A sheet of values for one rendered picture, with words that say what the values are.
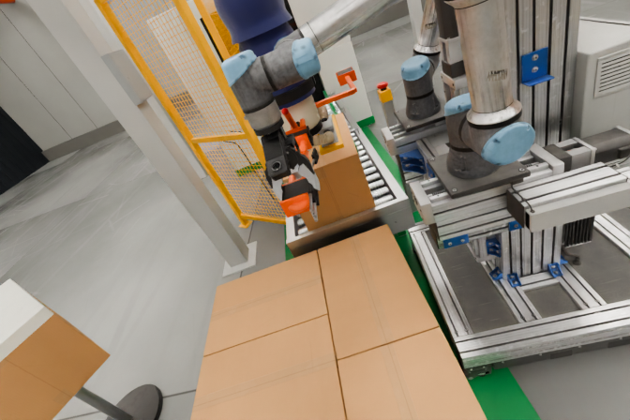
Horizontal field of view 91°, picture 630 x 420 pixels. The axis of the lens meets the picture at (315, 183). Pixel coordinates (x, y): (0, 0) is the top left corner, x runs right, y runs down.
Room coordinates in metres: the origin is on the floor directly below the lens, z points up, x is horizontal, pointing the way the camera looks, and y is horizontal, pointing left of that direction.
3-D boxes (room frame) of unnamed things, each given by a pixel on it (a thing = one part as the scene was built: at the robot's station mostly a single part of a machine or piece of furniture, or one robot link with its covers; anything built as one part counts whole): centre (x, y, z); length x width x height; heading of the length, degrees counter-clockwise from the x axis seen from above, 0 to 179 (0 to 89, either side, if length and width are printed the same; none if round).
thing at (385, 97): (1.82, -0.63, 0.50); 0.07 x 0.07 x 1.00; 84
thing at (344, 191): (1.63, -0.10, 0.75); 0.60 x 0.40 x 0.40; 170
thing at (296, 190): (0.67, 0.06, 1.25); 0.08 x 0.07 x 0.05; 170
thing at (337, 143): (1.25, -0.14, 1.15); 0.34 x 0.10 x 0.05; 170
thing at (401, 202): (1.30, -0.07, 0.58); 0.70 x 0.03 x 0.06; 84
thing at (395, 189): (2.43, -0.52, 0.50); 2.31 x 0.05 x 0.19; 174
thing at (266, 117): (0.69, 0.04, 1.48); 0.08 x 0.08 x 0.05
